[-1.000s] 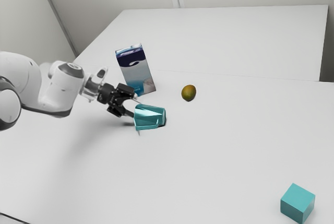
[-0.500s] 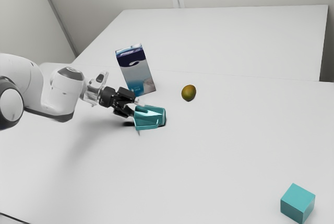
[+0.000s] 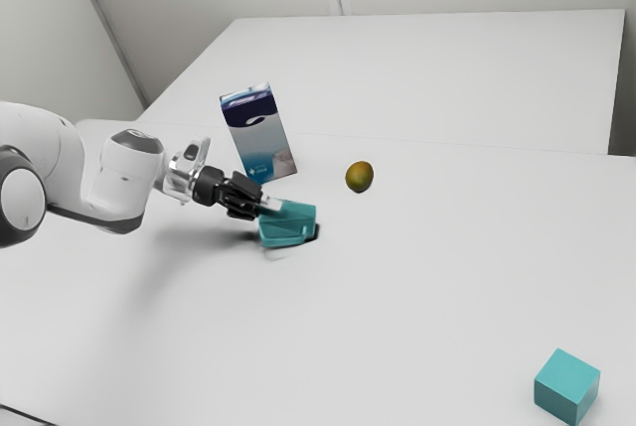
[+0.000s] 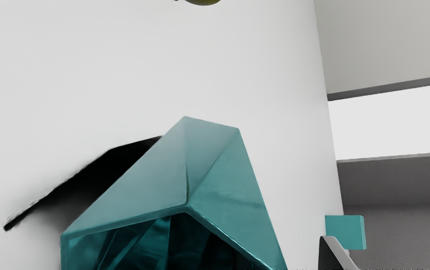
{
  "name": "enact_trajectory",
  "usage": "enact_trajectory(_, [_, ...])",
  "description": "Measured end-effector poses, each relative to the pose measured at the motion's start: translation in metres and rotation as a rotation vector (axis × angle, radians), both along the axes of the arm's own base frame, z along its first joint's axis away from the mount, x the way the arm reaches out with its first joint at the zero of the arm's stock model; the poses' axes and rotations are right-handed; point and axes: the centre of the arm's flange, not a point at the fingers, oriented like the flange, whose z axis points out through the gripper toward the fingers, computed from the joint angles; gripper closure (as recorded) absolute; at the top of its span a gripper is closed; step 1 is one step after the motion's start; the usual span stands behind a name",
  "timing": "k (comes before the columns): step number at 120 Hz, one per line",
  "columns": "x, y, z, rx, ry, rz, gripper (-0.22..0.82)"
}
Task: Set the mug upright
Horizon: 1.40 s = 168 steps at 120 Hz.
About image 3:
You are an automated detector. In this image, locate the green yellow mango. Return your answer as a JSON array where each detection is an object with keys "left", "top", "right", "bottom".
[{"left": 345, "top": 160, "right": 376, "bottom": 195}]

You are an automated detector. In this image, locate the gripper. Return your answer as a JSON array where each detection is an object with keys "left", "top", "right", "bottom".
[{"left": 192, "top": 165, "right": 285, "bottom": 220}]

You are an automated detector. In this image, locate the teal cube block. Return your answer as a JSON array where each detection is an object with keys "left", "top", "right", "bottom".
[{"left": 534, "top": 348, "right": 601, "bottom": 426}]

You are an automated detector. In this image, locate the blue and white carton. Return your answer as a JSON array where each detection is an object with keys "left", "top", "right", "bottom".
[{"left": 219, "top": 81, "right": 299, "bottom": 186}]

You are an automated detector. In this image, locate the teal faceted mug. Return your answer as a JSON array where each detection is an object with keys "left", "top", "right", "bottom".
[{"left": 257, "top": 199, "right": 318, "bottom": 249}]

